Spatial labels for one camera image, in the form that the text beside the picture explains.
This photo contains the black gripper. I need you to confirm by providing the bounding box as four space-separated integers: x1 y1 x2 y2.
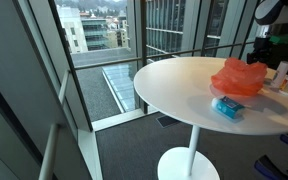
246 36 275 65

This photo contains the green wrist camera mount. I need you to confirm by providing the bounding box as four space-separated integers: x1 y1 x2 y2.
268 33 288 46

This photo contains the tall white cylindrical bottle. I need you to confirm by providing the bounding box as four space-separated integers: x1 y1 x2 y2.
270 60 288 90

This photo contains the dark floor vent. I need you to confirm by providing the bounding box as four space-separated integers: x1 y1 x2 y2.
155 114 182 129

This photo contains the white handrail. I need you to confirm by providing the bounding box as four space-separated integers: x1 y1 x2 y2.
38 69 71 180

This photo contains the orange plastic carrier bag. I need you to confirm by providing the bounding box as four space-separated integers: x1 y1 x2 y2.
210 56 269 97

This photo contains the dark window frame post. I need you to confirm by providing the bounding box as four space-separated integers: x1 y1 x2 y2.
47 0 94 133

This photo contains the blue white small box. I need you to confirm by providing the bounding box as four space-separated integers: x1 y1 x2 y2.
211 95 246 121

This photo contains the white table pedestal base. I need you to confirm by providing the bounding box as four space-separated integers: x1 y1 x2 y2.
156 124 221 180

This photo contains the metal window railing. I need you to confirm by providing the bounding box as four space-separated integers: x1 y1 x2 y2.
73 41 257 71

